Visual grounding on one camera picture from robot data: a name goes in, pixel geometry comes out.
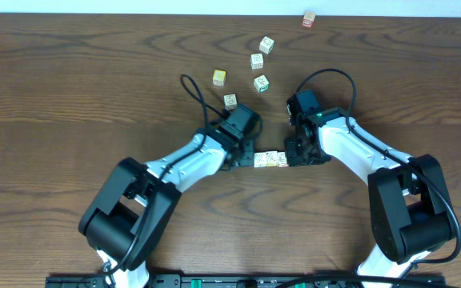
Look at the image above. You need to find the white block top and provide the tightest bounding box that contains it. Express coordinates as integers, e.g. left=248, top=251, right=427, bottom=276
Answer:
left=259, top=36, right=275, bottom=54

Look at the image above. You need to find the white block green side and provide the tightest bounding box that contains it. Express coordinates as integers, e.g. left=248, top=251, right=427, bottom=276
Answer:
left=254, top=75, right=270, bottom=93

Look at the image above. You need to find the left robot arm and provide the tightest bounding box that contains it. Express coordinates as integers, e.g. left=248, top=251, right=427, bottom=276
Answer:
left=78, top=124, right=258, bottom=287

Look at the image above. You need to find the white block red side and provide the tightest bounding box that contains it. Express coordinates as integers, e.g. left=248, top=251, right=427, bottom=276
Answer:
left=277, top=151, right=289, bottom=167

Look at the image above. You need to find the white block yellow side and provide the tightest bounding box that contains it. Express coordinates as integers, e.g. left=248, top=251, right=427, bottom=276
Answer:
left=265, top=151, right=279, bottom=166

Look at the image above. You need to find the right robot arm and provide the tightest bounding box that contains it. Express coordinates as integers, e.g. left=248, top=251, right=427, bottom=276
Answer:
left=285, top=106, right=461, bottom=278

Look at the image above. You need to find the red block at table edge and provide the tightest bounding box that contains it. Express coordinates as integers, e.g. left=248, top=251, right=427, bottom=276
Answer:
left=302, top=11, right=316, bottom=28

